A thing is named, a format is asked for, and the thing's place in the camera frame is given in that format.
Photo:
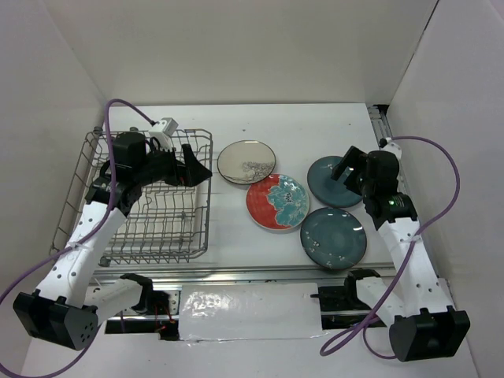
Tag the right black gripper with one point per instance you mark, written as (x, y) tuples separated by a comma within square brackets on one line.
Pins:
[(357, 159)]

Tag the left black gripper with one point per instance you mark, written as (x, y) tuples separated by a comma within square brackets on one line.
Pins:
[(195, 171)]

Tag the dark blue plate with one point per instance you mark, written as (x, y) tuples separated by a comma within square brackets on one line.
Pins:
[(328, 191), (333, 239)]

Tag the white tree pattern plate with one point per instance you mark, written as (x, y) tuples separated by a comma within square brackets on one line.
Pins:
[(246, 162)]

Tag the red teal floral plate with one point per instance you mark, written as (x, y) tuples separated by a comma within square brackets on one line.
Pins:
[(278, 202)]

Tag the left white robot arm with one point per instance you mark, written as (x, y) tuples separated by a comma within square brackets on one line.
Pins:
[(61, 309)]

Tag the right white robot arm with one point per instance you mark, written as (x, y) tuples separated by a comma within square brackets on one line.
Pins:
[(421, 320)]

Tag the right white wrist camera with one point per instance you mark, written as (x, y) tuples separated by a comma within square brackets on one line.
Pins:
[(389, 145)]

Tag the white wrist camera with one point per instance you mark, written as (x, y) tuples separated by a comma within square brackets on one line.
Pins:
[(389, 145), (162, 131)]

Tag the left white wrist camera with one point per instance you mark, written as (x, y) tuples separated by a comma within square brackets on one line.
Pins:
[(162, 131)]

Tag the grey wire dish rack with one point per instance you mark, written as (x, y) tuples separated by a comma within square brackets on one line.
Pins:
[(166, 225)]

